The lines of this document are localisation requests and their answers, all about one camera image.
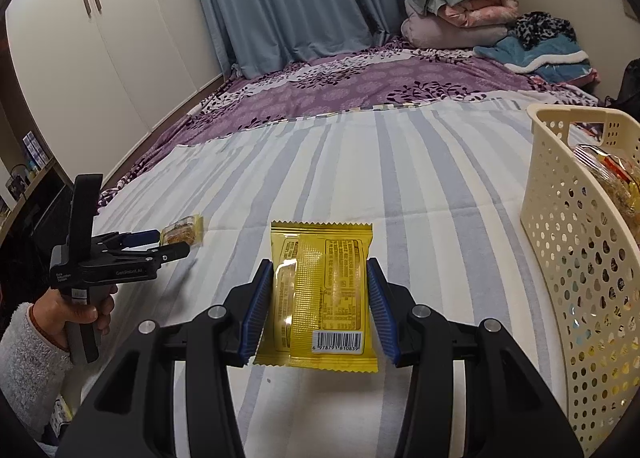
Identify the white wardrobe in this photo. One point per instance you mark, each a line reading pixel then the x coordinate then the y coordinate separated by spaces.
pixel 100 63

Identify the black bag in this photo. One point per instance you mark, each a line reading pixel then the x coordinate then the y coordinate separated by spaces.
pixel 630 88

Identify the cream perforated plastic basket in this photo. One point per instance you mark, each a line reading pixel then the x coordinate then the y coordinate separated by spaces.
pixel 575 248

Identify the person's left hand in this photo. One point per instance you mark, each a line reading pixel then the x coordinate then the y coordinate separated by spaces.
pixel 50 310

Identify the blue white boxes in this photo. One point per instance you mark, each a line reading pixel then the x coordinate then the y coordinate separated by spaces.
pixel 34 148

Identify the person's left forearm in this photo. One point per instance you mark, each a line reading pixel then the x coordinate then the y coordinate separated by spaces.
pixel 30 368

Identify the yellow biscuit packet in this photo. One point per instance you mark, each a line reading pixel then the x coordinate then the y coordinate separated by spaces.
pixel 182 233

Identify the yellow snack packet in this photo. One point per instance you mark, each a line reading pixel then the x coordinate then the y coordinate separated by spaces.
pixel 325 288

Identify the striped bedsheet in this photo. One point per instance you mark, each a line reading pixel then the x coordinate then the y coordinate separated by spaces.
pixel 425 178

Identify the clear-wrapped cake packet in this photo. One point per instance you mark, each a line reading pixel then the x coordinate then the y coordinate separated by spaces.
pixel 607 173

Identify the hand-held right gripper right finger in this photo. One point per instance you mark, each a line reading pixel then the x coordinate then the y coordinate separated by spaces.
pixel 382 318

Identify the purple floral blanket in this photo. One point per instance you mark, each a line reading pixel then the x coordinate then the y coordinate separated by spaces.
pixel 325 93

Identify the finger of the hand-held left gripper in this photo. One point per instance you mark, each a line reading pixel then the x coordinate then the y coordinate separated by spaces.
pixel 167 253
pixel 140 237

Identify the blue curtain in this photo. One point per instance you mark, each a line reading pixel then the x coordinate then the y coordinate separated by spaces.
pixel 280 3

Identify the leopard print cloth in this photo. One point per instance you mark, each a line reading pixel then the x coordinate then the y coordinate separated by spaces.
pixel 545 28

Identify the pink folded quilt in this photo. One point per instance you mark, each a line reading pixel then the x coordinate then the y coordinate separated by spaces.
pixel 450 28

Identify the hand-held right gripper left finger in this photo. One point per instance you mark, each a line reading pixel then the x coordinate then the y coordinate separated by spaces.
pixel 255 318

